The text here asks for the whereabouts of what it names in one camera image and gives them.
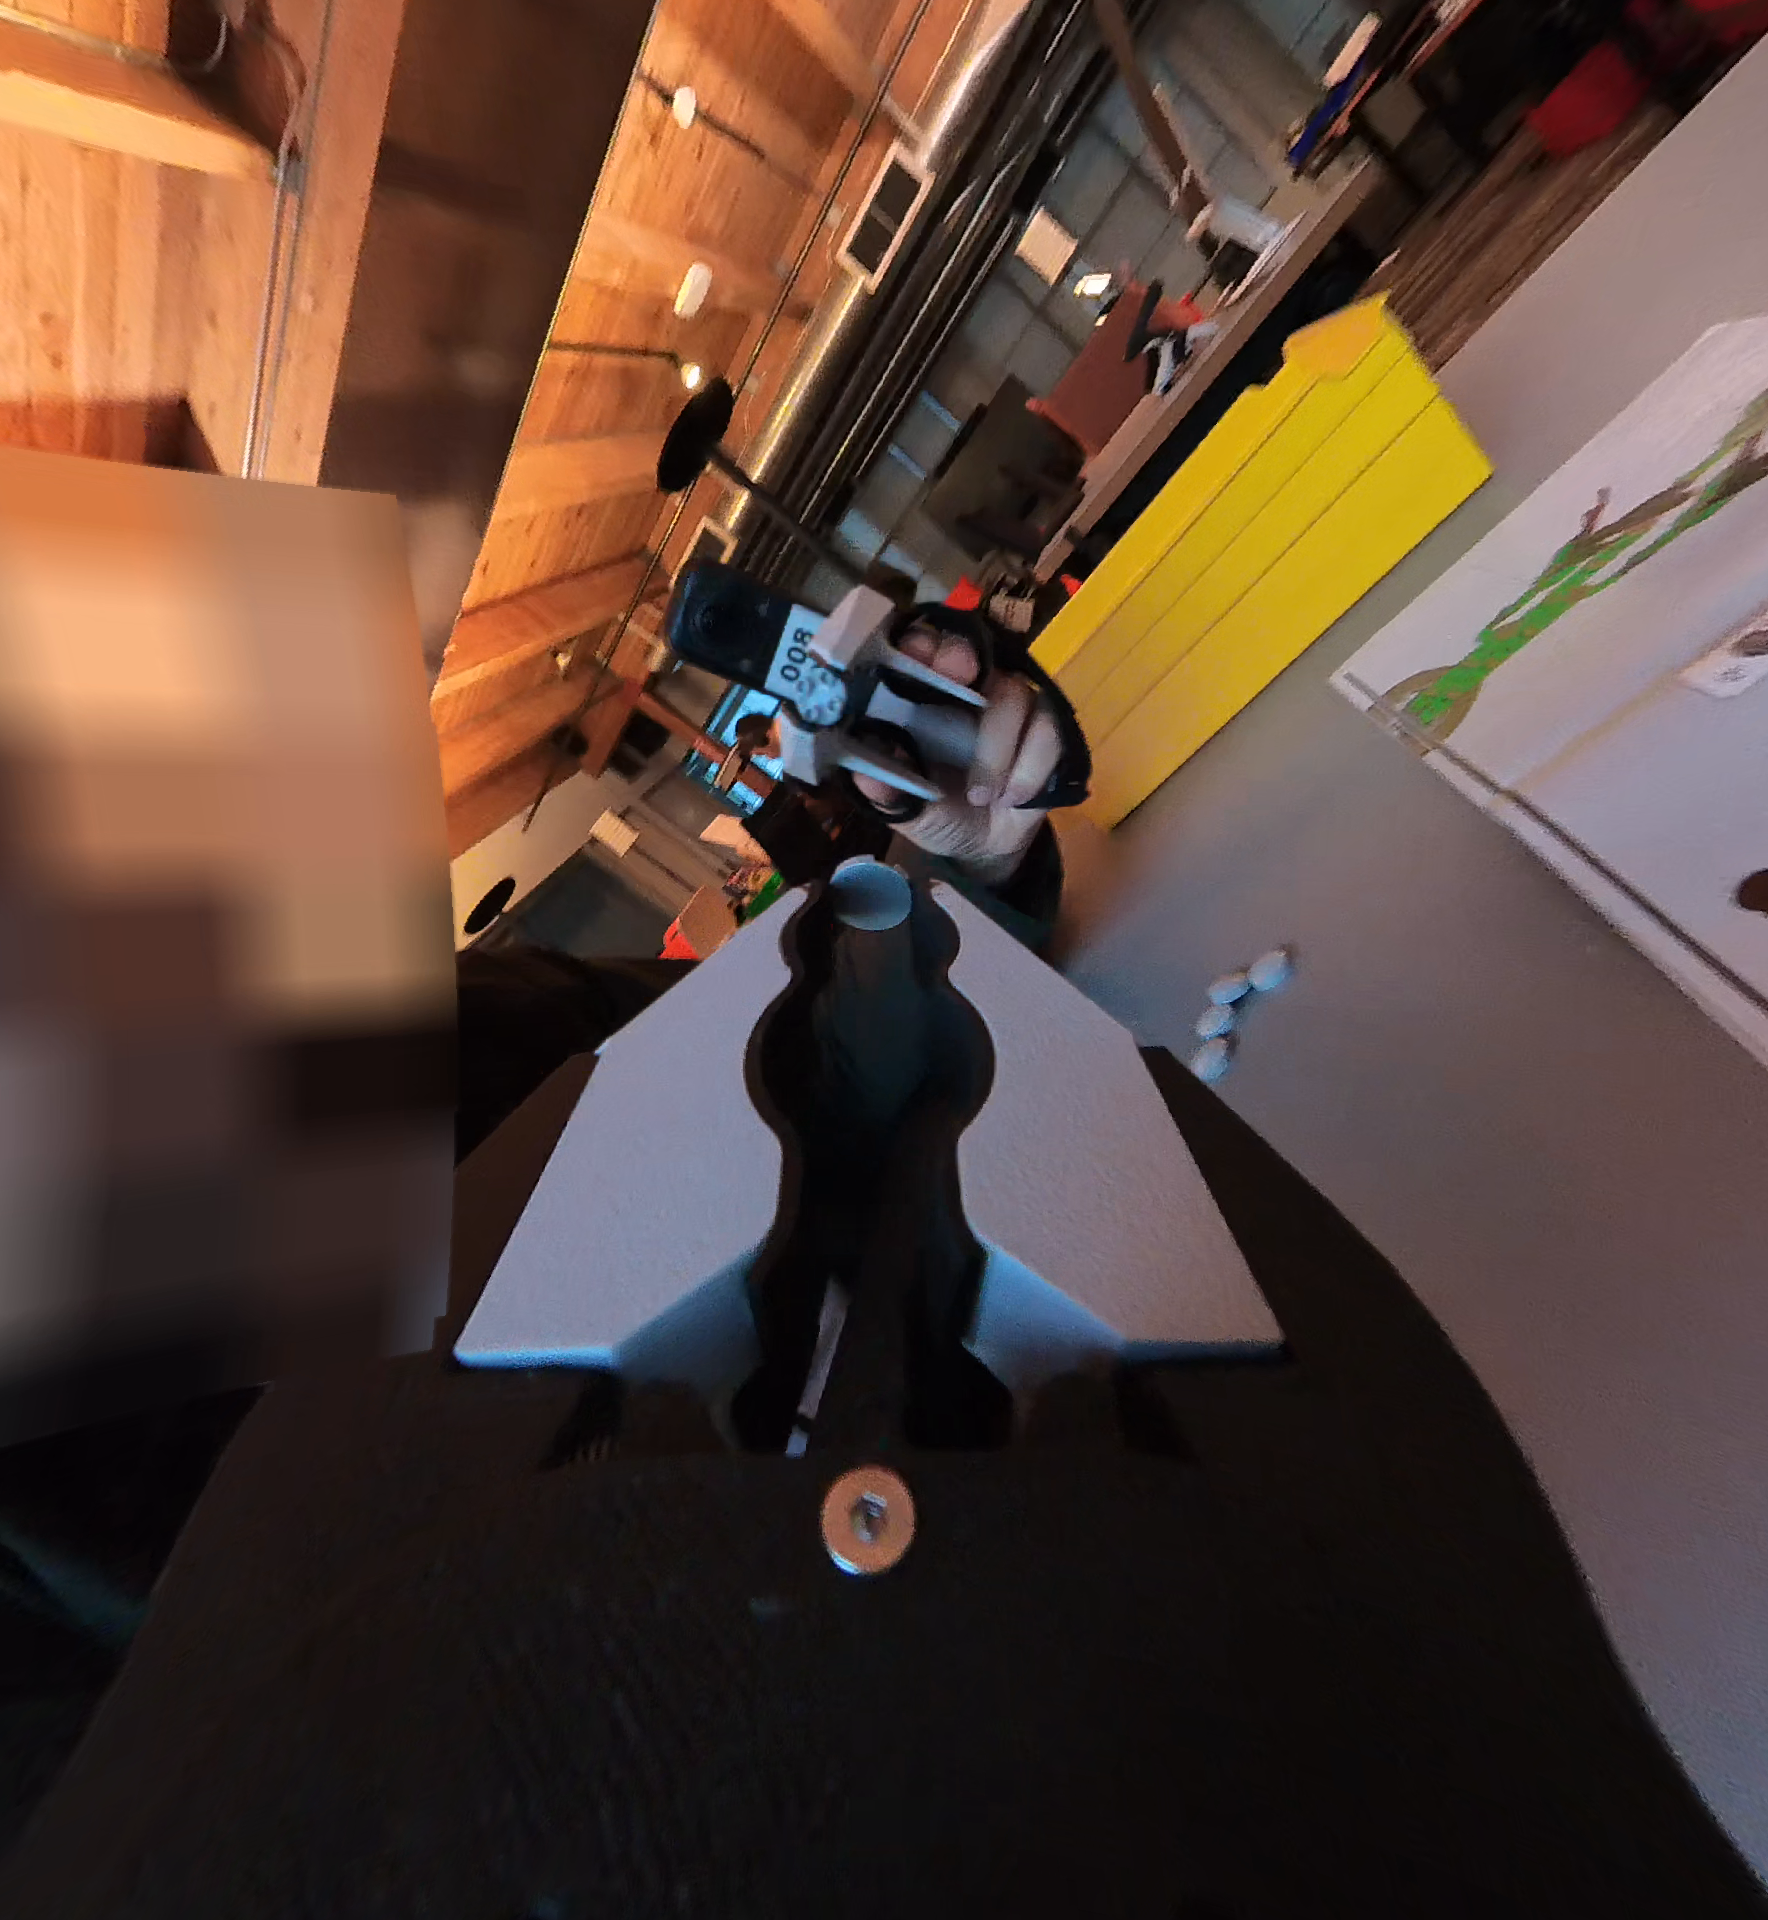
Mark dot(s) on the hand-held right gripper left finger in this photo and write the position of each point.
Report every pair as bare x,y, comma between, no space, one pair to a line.
644,1170

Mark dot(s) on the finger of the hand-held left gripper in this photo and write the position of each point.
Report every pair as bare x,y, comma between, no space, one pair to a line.
856,626

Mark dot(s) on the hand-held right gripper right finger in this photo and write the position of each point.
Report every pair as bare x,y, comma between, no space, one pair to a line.
1109,1185

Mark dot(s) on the small grey round pebble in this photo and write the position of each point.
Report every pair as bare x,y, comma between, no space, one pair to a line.
1210,1061
1215,1023
1270,969
1229,991
872,896

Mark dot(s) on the grey desk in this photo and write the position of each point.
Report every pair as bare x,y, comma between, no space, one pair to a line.
1424,974

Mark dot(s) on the person's left hand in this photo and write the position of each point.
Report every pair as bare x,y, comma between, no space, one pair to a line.
1012,765

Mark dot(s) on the white framed ceiling vent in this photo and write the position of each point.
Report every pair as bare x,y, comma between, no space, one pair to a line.
884,210
716,537

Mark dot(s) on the black round lamp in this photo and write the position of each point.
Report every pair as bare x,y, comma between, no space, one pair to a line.
694,432
490,905

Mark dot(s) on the dark monitor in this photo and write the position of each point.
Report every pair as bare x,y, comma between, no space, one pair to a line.
996,464

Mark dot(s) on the yellow plastic box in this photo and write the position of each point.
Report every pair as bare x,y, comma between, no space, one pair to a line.
1274,570

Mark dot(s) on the long grey table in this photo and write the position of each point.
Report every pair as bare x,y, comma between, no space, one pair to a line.
1229,353

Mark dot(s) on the painted white canvas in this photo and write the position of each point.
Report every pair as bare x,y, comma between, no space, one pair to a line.
1605,720

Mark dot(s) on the person's dark clothing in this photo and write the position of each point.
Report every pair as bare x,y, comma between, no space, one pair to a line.
15,1651

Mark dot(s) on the red bin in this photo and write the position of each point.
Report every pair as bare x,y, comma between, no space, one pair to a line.
1582,98

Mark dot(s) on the silver metal duct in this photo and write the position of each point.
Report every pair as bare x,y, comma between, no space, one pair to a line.
825,345

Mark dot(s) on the white wall sign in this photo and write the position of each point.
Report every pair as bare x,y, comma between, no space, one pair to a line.
1043,249

